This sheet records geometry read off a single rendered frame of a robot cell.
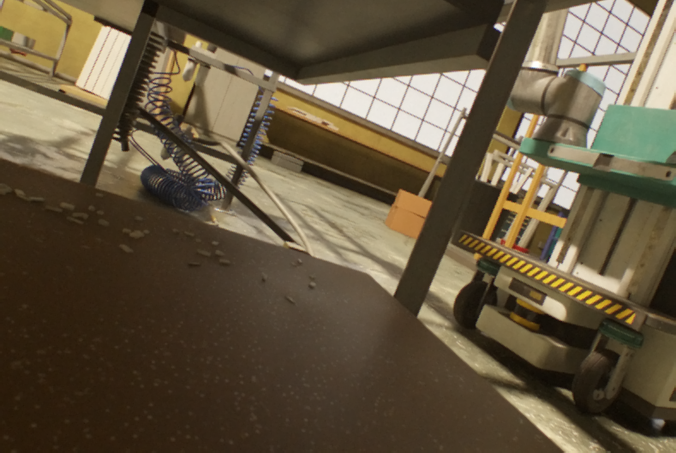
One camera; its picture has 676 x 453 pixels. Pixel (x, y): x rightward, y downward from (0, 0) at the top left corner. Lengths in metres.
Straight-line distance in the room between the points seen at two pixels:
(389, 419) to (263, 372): 0.05
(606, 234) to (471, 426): 1.69
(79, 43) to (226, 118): 2.56
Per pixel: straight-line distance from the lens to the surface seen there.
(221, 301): 0.25
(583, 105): 1.86
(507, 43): 0.48
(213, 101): 8.11
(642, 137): 1.87
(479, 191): 5.53
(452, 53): 0.54
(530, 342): 1.57
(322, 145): 9.00
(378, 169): 9.46
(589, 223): 1.90
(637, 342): 1.55
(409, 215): 4.40
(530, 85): 1.95
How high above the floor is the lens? 0.38
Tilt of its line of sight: 4 degrees down
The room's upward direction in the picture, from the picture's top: 22 degrees clockwise
